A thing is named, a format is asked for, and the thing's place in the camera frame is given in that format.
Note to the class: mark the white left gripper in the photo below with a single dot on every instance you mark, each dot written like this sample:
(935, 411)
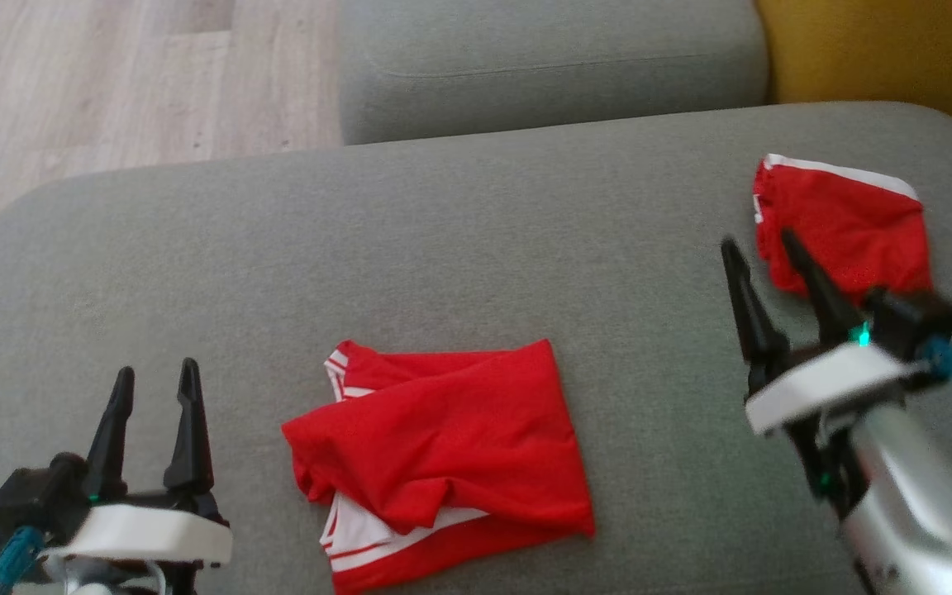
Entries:
(154, 533)

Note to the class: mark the red basketball jersey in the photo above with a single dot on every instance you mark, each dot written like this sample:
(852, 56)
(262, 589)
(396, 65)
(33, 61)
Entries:
(443, 438)

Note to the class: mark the red shorts with white stripe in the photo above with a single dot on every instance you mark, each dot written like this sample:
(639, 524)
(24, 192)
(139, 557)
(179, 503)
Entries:
(848, 223)

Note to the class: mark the grey sofa seat cushion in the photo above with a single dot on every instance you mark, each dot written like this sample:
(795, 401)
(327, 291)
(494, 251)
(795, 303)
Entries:
(443, 248)

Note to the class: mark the grey sofa back cushion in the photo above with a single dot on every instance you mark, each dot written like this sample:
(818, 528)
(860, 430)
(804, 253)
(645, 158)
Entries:
(550, 66)

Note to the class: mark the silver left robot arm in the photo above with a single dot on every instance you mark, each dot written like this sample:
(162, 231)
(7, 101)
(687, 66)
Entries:
(108, 578)

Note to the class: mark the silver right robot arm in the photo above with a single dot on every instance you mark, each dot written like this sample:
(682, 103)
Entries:
(922, 496)

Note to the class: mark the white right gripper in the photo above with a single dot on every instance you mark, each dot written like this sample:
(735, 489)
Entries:
(823, 384)

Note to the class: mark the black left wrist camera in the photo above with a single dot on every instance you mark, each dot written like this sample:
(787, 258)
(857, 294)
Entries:
(34, 496)

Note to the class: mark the yellow cushion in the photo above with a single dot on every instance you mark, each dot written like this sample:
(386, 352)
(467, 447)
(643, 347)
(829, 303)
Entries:
(889, 49)

